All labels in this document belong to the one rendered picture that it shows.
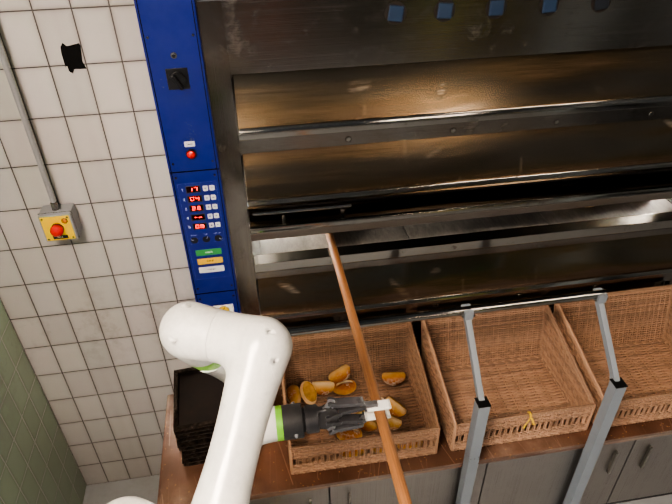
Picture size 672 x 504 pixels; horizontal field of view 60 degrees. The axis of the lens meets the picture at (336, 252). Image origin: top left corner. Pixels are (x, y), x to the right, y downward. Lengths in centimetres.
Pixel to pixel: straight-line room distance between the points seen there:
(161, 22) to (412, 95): 78
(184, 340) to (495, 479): 160
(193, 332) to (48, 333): 130
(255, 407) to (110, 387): 153
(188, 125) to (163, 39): 26
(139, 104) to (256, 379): 103
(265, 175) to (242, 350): 94
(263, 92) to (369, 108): 34
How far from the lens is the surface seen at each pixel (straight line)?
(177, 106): 184
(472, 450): 218
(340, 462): 224
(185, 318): 121
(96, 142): 196
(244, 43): 181
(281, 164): 197
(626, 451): 268
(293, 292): 227
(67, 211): 203
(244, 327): 117
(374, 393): 166
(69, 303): 233
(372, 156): 201
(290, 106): 187
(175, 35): 178
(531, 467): 251
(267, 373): 115
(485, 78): 202
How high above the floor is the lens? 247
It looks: 36 degrees down
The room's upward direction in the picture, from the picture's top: 1 degrees counter-clockwise
